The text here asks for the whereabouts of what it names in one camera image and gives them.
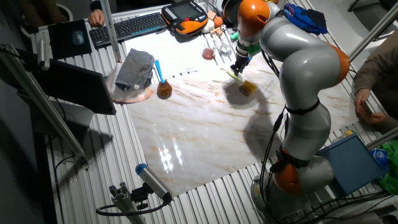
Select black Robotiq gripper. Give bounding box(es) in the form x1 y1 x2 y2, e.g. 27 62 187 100
230 53 252 77

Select grey monitor base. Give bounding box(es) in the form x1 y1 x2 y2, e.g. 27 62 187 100
30 99 95 138

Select right forearm in brown sleeve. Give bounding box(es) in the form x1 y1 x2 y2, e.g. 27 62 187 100
353 29 398 94

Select black smartphone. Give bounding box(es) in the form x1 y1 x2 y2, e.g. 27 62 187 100
360 101 373 116

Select left forearm in brown sleeve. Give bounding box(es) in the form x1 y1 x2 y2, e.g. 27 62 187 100
381 116 398 135

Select blue crumpled cloth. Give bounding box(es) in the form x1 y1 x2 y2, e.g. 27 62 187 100
283 2 329 35

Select bare hand with dark sleeve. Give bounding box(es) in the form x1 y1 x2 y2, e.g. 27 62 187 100
88 9 106 28

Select small pink ball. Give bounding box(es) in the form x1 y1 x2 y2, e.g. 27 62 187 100
201 40 217 61

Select blue flat box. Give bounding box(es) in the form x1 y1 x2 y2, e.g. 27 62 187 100
317 133 386 198

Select aluminium profile beam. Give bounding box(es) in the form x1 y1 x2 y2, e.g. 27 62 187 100
108 182 147 224
0 43 90 170
365 126 398 151
99 0 123 63
348 1 398 62

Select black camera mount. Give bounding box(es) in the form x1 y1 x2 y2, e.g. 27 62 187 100
130 182 154 211

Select orange black teach pendant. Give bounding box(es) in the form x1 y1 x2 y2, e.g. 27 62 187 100
160 0 209 35

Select black filament spool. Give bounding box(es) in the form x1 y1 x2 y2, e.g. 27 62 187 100
221 0 240 27

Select green wrist adapter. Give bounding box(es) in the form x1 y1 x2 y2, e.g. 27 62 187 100
230 30 262 57

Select right hand with brown sleeve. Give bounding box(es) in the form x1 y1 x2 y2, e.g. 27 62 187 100
354 88 371 118

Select black floor cables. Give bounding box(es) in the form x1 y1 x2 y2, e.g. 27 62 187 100
289 190 398 224

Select black flat monitor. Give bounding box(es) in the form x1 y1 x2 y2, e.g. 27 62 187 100
29 57 118 116

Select black wrist cable loops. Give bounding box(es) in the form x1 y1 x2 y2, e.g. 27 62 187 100
260 49 282 80

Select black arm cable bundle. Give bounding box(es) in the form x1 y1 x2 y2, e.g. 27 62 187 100
259 107 287 224

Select silver depth camera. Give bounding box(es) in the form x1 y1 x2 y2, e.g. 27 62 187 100
36 39 51 72

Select empty clear glass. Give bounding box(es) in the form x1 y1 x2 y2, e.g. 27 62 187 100
218 39 233 57

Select black camera cable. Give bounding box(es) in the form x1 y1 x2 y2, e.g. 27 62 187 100
95 198 171 217

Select black computer keyboard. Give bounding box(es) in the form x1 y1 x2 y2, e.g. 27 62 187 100
89 11 169 50

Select blue white packet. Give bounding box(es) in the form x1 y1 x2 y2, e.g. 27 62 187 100
369 148 389 171

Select grey folded towel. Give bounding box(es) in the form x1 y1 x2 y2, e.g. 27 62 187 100
114 48 155 92

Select yellow brush with green handle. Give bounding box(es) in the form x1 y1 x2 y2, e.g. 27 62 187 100
226 70 258 97

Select brown round brush blue handle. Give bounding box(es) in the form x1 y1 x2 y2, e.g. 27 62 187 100
154 59 174 100

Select forearm in dark sleeve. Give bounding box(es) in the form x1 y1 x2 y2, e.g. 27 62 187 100
89 0 104 12

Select white printed paper sheets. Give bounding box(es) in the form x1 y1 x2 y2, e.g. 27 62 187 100
124 29 220 80

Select left hand with brown sleeve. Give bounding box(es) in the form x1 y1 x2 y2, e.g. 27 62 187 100
362 112 388 124

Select white marble pattern board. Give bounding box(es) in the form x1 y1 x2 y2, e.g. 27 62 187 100
126 52 361 197

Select green bag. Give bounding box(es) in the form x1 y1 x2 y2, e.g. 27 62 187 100
369 141 398 196

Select silver camera with blue cap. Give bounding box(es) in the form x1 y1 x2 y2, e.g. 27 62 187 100
135 163 174 203

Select black mouse pad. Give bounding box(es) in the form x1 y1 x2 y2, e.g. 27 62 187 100
47 19 93 60

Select blue computer mouse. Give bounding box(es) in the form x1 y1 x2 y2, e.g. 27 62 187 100
72 30 85 46

